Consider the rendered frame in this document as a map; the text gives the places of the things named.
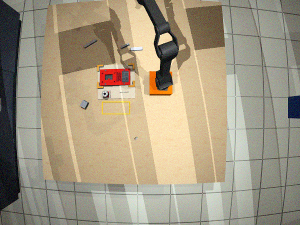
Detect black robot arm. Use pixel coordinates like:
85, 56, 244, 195
136, 0, 179, 91

